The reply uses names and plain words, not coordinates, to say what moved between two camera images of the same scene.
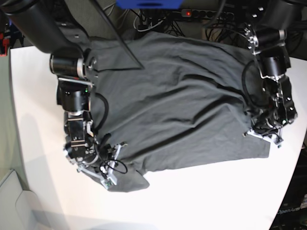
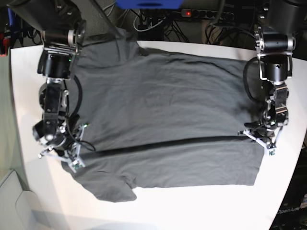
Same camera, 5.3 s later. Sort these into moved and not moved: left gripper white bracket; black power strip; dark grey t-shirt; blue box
Moved: left gripper white bracket; dark grey t-shirt
Not moved: black power strip; blue box
